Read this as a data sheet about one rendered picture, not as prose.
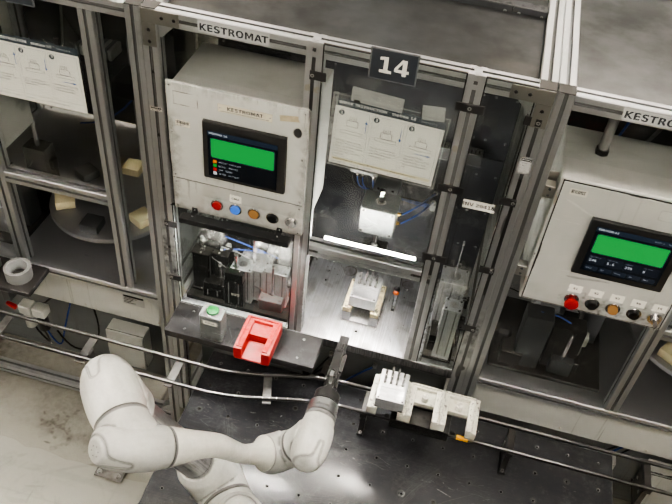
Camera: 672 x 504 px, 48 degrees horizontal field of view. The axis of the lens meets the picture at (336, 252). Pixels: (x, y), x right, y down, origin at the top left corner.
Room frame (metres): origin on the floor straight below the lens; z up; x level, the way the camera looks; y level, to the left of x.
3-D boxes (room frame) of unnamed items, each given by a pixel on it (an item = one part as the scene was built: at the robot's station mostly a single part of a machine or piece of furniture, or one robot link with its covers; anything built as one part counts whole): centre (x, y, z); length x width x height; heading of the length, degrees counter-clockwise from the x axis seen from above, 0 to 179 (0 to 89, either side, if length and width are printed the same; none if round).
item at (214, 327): (1.70, 0.39, 0.97); 0.08 x 0.08 x 0.12; 80
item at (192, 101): (1.89, 0.30, 1.60); 0.42 x 0.29 x 0.46; 80
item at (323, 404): (1.28, -0.01, 1.12); 0.09 x 0.06 x 0.09; 80
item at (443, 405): (1.53, -0.35, 0.84); 0.36 x 0.14 x 0.10; 80
